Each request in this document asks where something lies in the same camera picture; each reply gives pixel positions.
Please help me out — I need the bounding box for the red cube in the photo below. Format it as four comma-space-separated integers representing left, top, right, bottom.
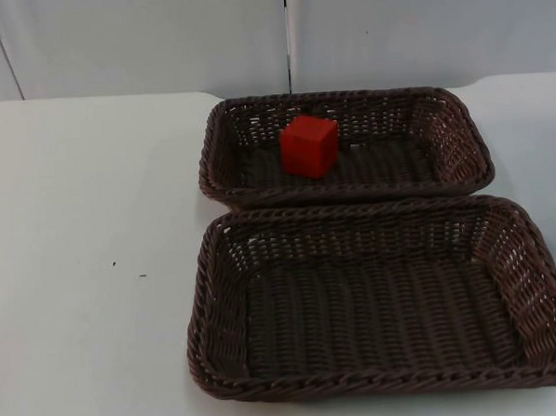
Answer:
278, 113, 342, 179

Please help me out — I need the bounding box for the dark brown wicker basket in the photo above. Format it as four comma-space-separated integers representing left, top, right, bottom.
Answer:
179, 190, 556, 415
193, 82, 498, 212

